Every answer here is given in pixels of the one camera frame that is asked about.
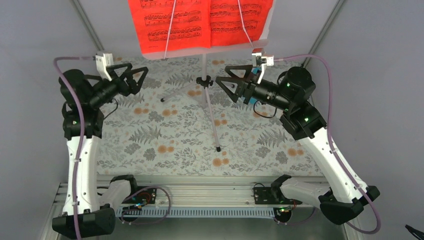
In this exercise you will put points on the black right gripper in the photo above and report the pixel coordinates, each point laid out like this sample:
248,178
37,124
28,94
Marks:
245,88

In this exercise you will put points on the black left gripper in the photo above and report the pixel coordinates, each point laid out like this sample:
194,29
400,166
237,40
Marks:
131,87

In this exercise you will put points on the blue metronome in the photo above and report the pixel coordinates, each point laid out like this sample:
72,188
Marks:
256,71

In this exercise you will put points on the white tripod music stand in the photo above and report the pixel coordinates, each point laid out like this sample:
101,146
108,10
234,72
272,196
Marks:
204,80

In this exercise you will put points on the red sheet music page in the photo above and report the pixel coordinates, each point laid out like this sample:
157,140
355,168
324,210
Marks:
234,22
171,25

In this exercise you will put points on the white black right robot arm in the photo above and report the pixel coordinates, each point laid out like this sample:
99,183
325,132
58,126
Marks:
347,194

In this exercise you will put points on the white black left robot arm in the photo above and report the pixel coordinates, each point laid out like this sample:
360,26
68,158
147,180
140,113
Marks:
87,213

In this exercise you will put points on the floral patterned table mat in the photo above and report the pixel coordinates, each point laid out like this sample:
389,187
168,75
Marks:
163,130

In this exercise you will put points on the black object at corner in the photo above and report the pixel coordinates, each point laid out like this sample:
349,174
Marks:
415,232

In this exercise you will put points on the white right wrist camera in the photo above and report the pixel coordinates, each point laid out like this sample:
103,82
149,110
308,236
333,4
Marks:
261,61

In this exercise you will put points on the aluminium front rail frame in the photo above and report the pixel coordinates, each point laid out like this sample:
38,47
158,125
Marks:
194,191

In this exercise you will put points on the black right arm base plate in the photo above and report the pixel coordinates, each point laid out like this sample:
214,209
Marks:
263,195

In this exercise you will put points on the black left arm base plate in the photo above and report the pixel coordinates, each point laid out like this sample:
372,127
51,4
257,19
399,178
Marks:
144,198

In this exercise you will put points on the perforated blue-grey cable duct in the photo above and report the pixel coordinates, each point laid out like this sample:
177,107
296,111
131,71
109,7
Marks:
199,212

